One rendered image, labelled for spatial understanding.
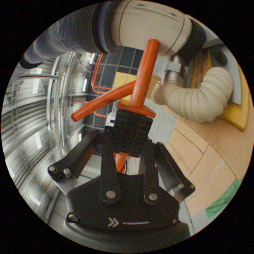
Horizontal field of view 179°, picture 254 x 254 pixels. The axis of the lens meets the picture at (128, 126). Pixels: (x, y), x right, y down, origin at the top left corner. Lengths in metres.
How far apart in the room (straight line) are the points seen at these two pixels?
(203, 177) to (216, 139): 0.61
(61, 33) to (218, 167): 0.85
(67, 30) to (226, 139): 0.31
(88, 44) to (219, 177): 0.81
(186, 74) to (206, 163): 0.65
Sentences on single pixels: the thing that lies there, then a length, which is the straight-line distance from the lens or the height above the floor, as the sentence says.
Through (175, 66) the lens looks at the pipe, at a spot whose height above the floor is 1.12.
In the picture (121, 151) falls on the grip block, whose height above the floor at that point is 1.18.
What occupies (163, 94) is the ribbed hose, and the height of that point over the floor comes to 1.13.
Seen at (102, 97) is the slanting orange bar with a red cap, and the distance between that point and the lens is 0.16.
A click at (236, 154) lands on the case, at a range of 0.15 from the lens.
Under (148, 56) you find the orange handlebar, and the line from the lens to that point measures 0.15.
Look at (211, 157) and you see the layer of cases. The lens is 0.73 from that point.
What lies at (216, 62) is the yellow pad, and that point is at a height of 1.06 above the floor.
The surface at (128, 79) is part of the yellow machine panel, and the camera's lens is 7.52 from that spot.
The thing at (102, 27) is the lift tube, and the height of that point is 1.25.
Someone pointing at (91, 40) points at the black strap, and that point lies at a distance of 0.18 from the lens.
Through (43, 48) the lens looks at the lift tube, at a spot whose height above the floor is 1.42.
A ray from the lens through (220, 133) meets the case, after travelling 0.16.
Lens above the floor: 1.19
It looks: 5 degrees down
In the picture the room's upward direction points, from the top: 78 degrees counter-clockwise
